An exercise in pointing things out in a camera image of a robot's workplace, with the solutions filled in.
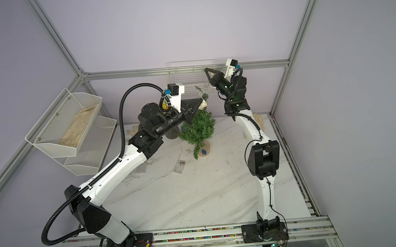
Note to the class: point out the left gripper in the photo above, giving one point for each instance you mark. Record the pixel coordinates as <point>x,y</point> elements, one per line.
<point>188,113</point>

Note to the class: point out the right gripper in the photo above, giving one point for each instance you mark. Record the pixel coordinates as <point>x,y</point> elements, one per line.
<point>217,81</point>

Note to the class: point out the small green christmas tree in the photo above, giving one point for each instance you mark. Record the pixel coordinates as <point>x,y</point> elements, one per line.
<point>201,129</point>

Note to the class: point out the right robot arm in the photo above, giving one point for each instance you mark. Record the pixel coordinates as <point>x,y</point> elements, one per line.
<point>261,156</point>

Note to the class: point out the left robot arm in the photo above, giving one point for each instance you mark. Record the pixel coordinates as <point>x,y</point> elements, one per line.
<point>88,208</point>

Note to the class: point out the white rattan ball ornament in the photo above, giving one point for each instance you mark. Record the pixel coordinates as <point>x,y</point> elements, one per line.
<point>203,105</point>

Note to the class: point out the yellow flowers in vase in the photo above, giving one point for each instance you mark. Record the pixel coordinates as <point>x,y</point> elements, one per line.
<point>164,105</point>

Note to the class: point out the clear battery box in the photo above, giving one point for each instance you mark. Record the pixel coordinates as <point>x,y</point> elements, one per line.
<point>179,167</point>

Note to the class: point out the cream glove right table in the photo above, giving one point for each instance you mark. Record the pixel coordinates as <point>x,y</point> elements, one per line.
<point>259,120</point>

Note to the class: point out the cream glove table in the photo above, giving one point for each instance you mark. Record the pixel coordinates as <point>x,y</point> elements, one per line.
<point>259,120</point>
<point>132,130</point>

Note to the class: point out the cream glove left table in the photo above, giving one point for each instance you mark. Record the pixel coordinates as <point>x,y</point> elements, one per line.
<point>132,130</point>

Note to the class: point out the white mesh lower shelf bin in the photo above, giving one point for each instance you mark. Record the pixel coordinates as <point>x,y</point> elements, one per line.
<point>91,155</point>

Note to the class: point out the white mesh shelf bin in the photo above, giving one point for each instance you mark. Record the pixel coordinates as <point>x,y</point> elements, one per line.
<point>50,128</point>
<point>91,155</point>

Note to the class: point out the cream glove in bin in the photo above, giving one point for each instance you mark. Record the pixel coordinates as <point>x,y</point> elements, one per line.
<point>80,122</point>

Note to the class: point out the white mesh upper shelf bin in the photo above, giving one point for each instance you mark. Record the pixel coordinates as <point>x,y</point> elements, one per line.
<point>50,128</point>

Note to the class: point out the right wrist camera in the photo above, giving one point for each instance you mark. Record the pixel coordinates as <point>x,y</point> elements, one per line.
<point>231,66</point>

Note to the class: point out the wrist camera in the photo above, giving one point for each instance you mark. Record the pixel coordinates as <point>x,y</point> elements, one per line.
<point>231,66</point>
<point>173,95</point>

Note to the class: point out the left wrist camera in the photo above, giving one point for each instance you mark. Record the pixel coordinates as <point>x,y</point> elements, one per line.
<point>173,95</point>

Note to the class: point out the white wire wall basket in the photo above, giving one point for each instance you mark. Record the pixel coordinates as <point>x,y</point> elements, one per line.
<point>191,74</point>

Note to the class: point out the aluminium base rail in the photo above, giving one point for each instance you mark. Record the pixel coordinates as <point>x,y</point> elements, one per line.
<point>231,235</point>

